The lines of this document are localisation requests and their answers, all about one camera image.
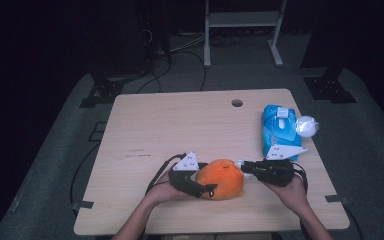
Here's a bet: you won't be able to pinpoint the person's right hand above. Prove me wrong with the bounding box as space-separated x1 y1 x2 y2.
263 173 309 214

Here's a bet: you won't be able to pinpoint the dark tape strip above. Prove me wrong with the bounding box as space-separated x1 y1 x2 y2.
324 194 350 205
72 199 95 212

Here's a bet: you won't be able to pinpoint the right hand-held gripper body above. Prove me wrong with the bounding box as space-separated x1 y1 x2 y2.
255 145 309 188

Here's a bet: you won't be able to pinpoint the thin black floor cable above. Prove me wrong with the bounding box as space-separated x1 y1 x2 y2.
69 142 101 208

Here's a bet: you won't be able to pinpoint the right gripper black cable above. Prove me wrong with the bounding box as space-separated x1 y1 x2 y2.
291 162 364 240

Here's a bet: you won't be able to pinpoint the black stand base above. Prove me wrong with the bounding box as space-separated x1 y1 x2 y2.
79 71 148 108
303 66 358 104

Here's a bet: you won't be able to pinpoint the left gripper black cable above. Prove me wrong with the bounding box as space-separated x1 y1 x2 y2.
145 152 188 196

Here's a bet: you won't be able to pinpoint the white floor cables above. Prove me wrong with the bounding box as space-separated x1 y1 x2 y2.
169 31 208 54

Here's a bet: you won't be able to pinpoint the orange plush toy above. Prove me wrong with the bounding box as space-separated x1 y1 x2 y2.
194 158 245 201

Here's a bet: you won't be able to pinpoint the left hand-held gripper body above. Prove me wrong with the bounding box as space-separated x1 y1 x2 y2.
167 151 208 199

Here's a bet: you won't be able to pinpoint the blue wet wipe pack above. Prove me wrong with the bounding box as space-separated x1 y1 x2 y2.
261 104 303 161

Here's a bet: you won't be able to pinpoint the white metal stand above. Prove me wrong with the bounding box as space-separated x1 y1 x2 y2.
203 0 288 69

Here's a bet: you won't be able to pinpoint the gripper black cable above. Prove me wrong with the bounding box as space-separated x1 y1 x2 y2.
291 162 364 240
145 152 188 196

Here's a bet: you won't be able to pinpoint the person's left hand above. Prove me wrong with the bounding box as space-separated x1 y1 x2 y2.
144 169 194 206

